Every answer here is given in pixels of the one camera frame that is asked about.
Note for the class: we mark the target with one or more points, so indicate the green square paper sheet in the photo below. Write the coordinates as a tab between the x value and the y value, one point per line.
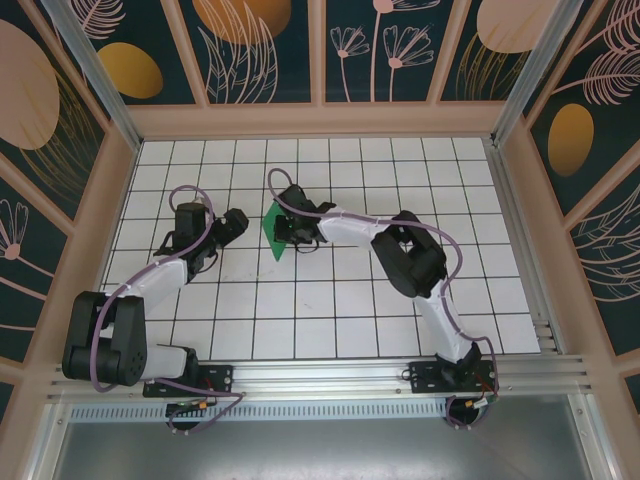
271	220

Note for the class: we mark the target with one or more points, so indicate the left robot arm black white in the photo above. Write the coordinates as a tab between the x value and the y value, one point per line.
110	340

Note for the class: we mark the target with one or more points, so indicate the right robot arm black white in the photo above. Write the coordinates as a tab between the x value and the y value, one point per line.
415	260

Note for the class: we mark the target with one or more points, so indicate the grey metal sheet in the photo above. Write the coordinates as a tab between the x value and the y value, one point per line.
320	450

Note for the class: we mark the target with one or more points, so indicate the orange power connector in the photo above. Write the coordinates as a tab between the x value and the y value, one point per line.
202	404
470	403

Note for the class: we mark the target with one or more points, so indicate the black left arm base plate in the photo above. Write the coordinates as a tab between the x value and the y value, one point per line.
220	380

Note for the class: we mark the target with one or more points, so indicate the aluminium corner post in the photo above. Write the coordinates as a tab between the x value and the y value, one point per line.
95	80
535	65

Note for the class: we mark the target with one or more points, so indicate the long aluminium mounting rail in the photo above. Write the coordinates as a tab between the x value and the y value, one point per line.
320	375

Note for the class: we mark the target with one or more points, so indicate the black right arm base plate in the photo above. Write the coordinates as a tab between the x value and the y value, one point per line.
425	377

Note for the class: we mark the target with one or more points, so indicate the aluminium side rail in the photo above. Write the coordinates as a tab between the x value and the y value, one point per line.
525	250

